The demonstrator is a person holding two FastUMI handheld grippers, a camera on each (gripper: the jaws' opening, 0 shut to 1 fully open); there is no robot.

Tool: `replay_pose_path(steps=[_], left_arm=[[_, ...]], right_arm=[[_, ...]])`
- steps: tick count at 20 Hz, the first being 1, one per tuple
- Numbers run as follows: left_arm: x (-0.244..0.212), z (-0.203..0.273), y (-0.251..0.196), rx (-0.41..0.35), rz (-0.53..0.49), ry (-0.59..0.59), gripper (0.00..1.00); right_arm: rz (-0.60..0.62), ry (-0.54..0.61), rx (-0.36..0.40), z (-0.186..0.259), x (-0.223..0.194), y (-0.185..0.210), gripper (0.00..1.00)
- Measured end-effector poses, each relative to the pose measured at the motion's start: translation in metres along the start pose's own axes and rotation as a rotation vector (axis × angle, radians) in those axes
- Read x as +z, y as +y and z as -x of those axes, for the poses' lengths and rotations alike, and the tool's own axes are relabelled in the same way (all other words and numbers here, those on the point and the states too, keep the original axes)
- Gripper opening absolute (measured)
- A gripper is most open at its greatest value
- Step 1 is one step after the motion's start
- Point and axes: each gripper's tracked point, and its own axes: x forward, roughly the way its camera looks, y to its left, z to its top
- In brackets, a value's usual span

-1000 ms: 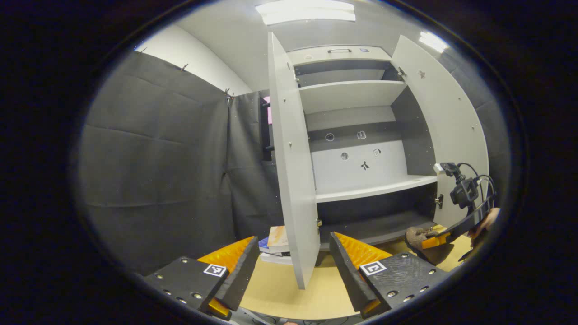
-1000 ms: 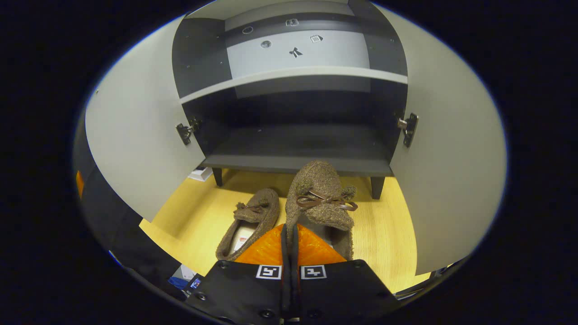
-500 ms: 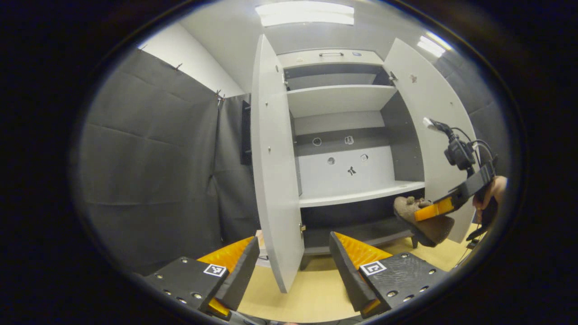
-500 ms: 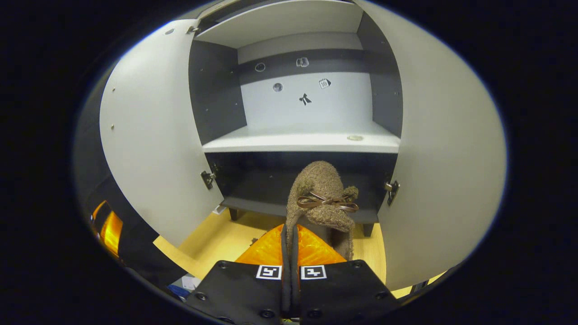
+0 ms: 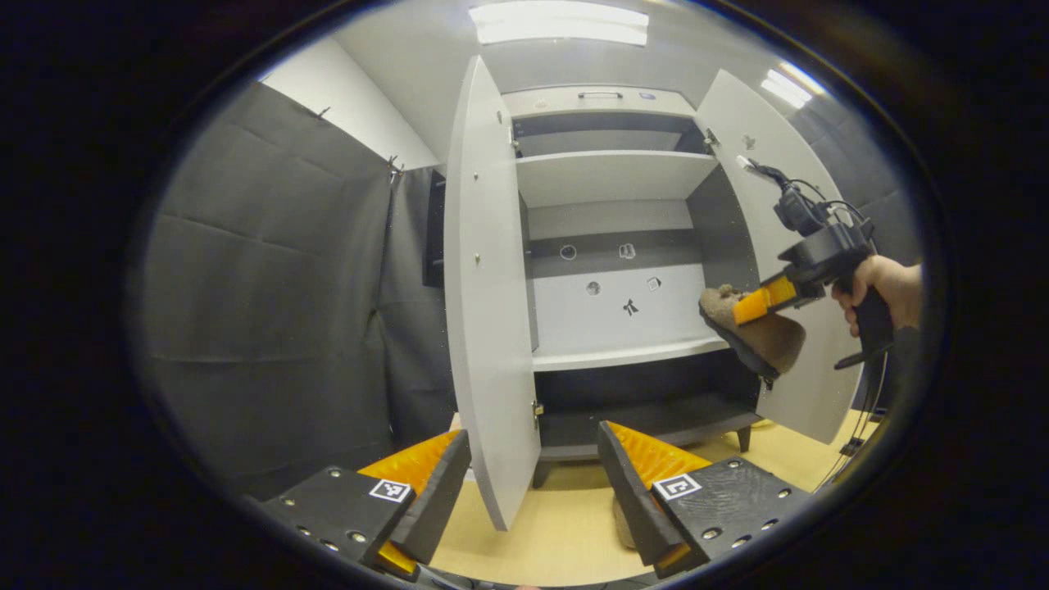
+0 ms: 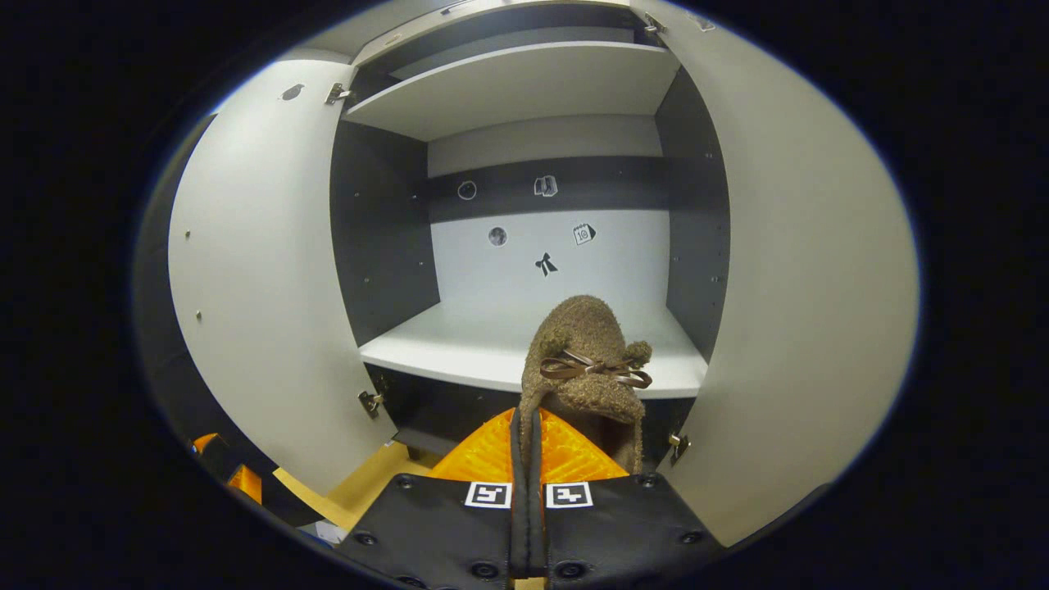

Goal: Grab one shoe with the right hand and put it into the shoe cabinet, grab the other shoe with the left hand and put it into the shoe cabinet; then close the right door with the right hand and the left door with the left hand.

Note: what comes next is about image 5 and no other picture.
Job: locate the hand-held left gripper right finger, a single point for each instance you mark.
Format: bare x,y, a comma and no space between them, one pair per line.
629,500

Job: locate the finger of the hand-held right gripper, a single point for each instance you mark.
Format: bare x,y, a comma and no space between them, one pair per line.
762,301

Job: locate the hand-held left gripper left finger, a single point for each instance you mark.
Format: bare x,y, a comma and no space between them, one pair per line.
438,500

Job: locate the brown fuzzy shoe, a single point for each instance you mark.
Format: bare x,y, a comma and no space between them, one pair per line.
774,340
623,528

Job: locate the grey cabinet door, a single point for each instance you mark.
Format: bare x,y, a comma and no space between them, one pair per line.
807,393
490,328

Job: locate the grey shoe cabinet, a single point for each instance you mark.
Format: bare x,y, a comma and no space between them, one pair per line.
615,176

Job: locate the metal door hinge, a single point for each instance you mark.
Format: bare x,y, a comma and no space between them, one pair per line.
710,139
537,412
515,146

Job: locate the black backdrop cloth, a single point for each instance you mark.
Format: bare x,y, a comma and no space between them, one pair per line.
881,197
410,344
270,311

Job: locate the ceiling light panel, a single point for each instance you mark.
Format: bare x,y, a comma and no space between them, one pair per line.
557,23
791,86

